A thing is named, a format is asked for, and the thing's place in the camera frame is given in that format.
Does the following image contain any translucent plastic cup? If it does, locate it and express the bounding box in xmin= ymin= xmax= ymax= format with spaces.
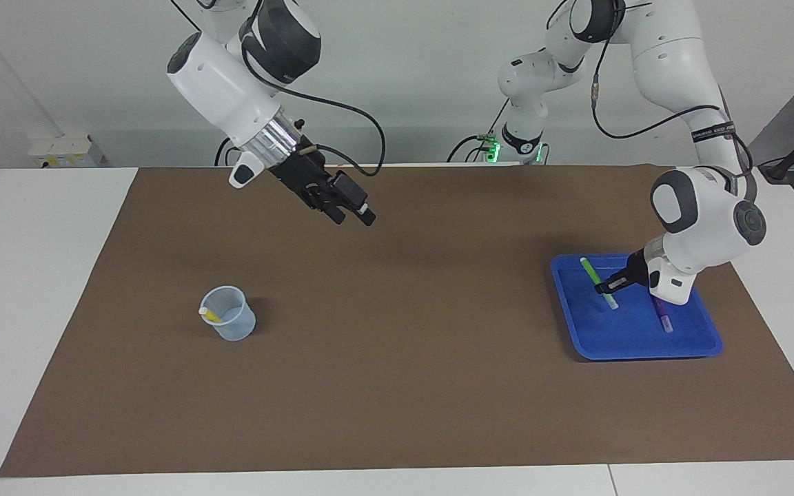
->
xmin=199 ymin=285 xmax=257 ymax=342

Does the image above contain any blue plastic tray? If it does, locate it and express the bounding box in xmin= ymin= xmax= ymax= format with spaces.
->
xmin=551 ymin=253 xmax=724 ymax=361

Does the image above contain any green highlighter pen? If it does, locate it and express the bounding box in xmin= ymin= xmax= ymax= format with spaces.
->
xmin=580 ymin=257 xmax=620 ymax=310

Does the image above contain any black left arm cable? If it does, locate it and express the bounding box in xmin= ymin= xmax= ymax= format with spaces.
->
xmin=547 ymin=0 xmax=757 ymax=183

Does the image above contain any purple highlighter pen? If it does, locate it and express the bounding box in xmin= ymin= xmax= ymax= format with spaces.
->
xmin=652 ymin=296 xmax=675 ymax=334

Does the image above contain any brown table mat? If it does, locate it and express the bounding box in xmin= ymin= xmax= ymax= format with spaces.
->
xmin=0 ymin=164 xmax=794 ymax=478

